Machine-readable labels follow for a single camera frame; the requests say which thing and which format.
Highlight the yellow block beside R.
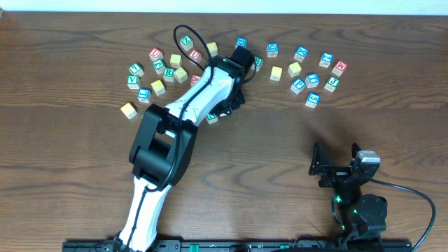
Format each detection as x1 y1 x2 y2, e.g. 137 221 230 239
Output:
174 67 188 83

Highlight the red A block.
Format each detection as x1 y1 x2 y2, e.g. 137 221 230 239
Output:
190 74 201 86

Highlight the green L block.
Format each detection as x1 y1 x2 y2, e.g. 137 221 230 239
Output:
128 62 144 77

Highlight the yellow block lower left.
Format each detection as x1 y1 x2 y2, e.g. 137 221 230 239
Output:
120 102 137 119

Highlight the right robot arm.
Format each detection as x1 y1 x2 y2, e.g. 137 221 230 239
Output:
309 142 388 251

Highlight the green j block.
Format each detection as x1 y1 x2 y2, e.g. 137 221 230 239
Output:
324 76 340 92
153 59 165 75

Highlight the blue D block right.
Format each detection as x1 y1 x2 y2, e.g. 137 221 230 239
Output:
267 43 279 57

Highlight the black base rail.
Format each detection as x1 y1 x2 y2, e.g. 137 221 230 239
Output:
62 238 412 252

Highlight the blue d block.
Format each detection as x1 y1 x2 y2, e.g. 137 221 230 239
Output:
267 43 279 57
235 37 248 48

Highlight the green N block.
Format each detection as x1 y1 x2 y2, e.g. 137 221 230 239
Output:
206 113 218 124

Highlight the blue Z block right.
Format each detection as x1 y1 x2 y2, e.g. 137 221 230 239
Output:
318 52 333 68

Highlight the blue X block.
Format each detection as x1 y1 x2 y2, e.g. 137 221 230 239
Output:
294 45 308 62

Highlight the green J block right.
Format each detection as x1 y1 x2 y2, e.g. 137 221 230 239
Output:
324 76 340 92

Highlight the yellow block centre right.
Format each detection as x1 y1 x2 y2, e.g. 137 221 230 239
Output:
270 66 283 81

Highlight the blue P block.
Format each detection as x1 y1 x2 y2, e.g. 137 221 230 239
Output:
290 78 306 95

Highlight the green Z block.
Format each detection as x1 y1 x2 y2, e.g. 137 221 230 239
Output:
179 35 194 51

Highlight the blue E block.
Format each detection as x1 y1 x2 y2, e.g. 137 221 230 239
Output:
305 73 319 88

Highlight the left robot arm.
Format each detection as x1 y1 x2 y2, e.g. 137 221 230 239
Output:
114 46 255 251

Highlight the blue L block left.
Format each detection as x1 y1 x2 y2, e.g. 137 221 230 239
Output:
137 88 151 104

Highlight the green V block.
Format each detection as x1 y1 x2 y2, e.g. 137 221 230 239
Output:
127 75 140 90

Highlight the red u block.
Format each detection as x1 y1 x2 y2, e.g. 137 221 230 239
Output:
148 48 163 62
188 49 202 64

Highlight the yellow O block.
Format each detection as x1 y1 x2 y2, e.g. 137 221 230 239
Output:
206 42 218 57

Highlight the yellow block upper left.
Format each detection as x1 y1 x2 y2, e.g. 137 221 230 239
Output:
169 54 182 69

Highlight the green R block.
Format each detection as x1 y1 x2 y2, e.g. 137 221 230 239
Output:
162 67 174 82

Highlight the red M block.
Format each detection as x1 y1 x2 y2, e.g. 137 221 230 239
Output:
332 60 347 76

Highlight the green J block left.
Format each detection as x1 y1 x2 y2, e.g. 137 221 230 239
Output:
153 59 165 75

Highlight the yellow block middle left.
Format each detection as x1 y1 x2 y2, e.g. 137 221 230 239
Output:
150 80 166 96

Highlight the blue S block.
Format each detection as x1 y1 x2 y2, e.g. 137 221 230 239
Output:
305 92 320 109

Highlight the green B block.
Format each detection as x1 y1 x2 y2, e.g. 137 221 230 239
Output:
251 56 264 71

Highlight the blue D block upper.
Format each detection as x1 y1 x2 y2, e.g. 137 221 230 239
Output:
235 37 248 48

